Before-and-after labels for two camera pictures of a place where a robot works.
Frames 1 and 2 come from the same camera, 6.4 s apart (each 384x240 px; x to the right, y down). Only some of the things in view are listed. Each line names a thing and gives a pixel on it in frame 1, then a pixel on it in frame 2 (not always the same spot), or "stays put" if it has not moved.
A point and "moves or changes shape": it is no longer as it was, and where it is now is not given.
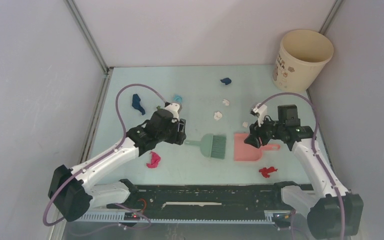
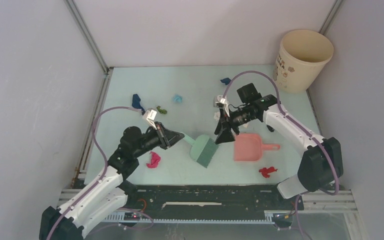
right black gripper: x=255 y=131 → x=223 y=129
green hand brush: x=212 y=145 moves or changes shape
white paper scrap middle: x=217 y=115 stays put
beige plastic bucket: x=303 y=56 stays put
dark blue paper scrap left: x=136 y=103 stays put
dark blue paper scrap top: x=227 y=80 stays put
